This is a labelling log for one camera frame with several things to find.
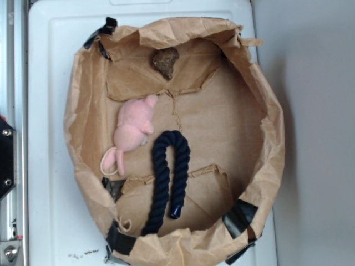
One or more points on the brown paper bag container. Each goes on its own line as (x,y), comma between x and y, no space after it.
(222,215)

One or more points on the black mounting plate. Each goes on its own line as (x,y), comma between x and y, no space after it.
(7,158)

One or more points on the aluminium frame rail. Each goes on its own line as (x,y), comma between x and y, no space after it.
(14,85)

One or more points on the brown rock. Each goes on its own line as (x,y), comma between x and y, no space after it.
(164,61)

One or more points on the pink plush bunny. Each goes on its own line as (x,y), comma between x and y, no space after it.
(133,128)

